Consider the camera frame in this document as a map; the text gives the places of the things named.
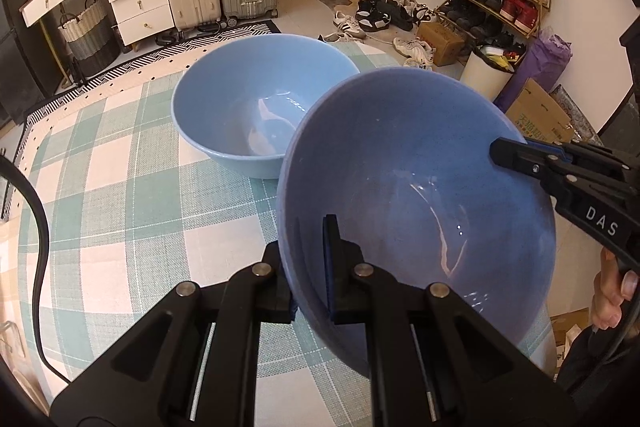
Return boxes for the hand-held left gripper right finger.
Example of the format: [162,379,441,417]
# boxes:
[322,214,576,427]

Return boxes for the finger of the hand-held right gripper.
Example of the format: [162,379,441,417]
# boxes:
[489,135,576,188]
[525,139,633,172]

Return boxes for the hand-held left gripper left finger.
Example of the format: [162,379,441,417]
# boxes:
[50,242,296,427]

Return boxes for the light blue bowl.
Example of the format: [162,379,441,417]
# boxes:
[171,33,361,180]

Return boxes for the person's right hand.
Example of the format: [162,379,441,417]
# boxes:
[590,249,640,330]

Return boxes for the green printed cardboard box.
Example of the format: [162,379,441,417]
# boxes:
[505,78,576,142]

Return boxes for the white trash bin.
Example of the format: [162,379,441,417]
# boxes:
[460,44,516,102]

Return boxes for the purple bag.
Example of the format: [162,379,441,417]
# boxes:
[494,32,572,114]

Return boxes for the blue checked tablecloth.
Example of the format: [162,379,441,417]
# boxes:
[17,39,556,427]

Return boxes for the scattered sneakers group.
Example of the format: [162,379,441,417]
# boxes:
[320,0,441,70]

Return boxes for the woven grey white basket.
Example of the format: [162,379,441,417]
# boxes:
[57,0,121,75]

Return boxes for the black cable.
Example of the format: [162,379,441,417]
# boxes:
[0,154,71,383]

